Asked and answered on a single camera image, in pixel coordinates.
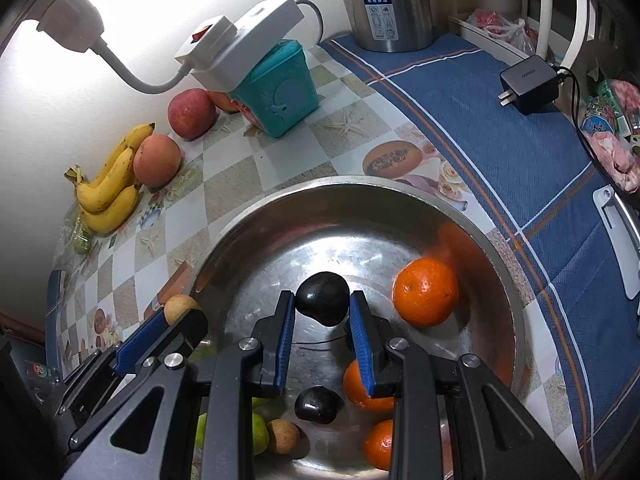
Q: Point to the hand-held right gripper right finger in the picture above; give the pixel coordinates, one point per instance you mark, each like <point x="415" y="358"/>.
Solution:
<point x="361" y="345"/>

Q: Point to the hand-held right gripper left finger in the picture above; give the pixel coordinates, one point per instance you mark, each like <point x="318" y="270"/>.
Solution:
<point x="286" y="340"/>

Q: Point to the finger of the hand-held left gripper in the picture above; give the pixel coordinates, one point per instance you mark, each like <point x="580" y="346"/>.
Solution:
<point x="145" y="340"/>
<point x="92" y="380"/>

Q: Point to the brown longan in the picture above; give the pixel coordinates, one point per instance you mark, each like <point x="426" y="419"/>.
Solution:
<point x="283" y="436"/>
<point x="180" y="307"/>

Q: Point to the small black plum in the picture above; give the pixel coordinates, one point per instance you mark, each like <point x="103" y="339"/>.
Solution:
<point x="322" y="297"/>

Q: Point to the orange mandarin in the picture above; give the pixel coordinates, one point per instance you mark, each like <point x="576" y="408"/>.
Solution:
<point x="425" y="291"/>
<point x="378" y="445"/>
<point x="370" y="404"/>

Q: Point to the large green jujube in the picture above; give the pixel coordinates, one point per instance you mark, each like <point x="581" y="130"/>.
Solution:
<point x="261" y="435"/>

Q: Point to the round stainless steel basin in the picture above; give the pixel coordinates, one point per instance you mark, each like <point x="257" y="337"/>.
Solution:
<point x="350" y="230"/>

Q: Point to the clear plastic container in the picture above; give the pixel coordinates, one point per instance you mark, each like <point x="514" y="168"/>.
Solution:
<point x="40" y="371"/>

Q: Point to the clear bag of green produce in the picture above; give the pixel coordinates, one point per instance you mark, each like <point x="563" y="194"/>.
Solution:
<point x="80" y="242"/>

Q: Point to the yellow banana bunch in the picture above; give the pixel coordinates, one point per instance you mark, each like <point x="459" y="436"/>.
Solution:
<point x="107" y="190"/>

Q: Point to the red apple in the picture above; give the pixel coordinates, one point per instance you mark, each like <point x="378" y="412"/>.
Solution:
<point x="192" y="112"/>
<point x="222" y="102"/>
<point x="157" y="160"/>

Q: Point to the teal plastic box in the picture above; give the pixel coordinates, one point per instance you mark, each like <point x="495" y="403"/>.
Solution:
<point x="280" y="90"/>

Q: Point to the black power adapter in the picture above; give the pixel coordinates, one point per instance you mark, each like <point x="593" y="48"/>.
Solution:
<point x="532" y="82"/>

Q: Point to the pink printed bag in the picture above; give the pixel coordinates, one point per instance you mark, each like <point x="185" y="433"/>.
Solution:
<point x="612" y="145"/>

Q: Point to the white plastic bag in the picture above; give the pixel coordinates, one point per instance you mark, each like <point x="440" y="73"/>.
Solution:
<point x="505" y="27"/>

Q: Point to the white tubular frame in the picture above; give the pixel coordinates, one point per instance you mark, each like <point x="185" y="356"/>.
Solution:
<point x="545" y="10"/>

